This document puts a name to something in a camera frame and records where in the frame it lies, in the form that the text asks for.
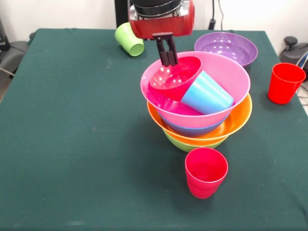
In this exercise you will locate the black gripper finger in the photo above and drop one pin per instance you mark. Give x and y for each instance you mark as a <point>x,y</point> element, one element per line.
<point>172,51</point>
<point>163,53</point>

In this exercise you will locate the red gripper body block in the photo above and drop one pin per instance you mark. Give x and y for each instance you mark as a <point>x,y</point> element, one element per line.
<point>163,26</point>

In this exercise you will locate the small crimson pink bowl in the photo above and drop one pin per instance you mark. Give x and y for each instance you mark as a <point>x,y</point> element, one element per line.
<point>175,81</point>

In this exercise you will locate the green cup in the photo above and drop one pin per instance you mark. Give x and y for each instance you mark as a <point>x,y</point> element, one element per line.
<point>127,41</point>

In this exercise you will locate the blue cup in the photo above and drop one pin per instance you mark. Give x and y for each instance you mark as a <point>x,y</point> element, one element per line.
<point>207,93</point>

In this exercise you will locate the large magenta bowl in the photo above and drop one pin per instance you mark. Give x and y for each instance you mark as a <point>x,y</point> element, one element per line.
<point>228,69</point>

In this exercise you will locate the blue bowl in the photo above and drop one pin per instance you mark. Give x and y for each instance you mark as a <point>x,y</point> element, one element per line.
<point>192,131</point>

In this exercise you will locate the green bowl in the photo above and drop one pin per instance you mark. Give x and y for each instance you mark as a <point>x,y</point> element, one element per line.
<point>187,146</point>

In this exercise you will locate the large orange bowl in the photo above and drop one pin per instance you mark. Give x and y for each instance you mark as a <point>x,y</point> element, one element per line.
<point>240,120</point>

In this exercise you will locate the purple bowl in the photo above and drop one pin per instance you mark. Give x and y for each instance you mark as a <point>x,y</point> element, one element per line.
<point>226,43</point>

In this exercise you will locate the red cup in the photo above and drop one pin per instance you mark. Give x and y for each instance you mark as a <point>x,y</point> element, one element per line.
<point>284,86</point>

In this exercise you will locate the crimson pink cup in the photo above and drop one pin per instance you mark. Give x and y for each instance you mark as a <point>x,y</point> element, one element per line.
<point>204,183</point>

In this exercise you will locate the dark green tablecloth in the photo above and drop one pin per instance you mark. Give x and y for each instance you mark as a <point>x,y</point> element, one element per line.
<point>72,192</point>

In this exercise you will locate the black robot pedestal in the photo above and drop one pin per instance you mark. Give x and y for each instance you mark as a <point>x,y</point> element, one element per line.
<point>122,12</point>

